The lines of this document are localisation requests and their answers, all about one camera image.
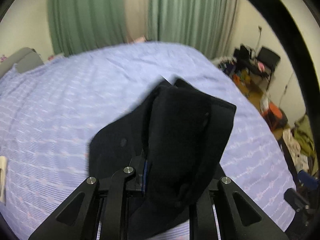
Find purple floral bedspread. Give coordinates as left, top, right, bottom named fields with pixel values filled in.
left=1, top=42, right=295, bottom=239

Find black keyboard stand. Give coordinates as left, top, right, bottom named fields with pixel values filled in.
left=233, top=44, right=258, bottom=74

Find green curtain left panel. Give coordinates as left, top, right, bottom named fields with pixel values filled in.
left=47, top=0, right=126, bottom=56

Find green curtain panel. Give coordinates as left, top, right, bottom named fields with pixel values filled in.
left=147, top=0, right=238, bottom=59
left=47, top=0, right=126, bottom=56

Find black shelf rack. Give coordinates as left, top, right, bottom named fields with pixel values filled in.
left=278, top=128, right=313, bottom=187

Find green curtain right panel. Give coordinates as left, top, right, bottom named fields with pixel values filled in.
left=147, top=0, right=238, bottom=59

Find black pants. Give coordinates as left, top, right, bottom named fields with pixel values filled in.
left=88, top=79, right=236, bottom=239

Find black folding chair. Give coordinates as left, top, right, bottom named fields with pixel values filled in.
left=255, top=46, right=281, bottom=90

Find red orange stool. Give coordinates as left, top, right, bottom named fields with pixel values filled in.
left=262, top=102, right=288, bottom=132

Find grey headboard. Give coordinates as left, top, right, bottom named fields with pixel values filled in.
left=0, top=47, right=44, bottom=78

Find pile of toys and bags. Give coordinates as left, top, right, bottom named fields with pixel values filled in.
left=210, top=56, right=257, bottom=94

